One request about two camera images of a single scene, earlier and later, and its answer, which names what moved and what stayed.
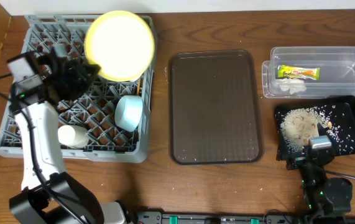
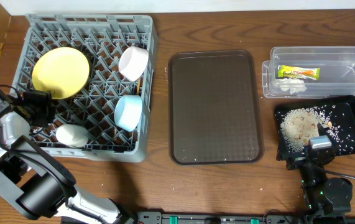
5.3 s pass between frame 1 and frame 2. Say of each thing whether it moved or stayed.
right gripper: stayed
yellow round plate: moved
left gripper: moved
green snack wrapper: stayed
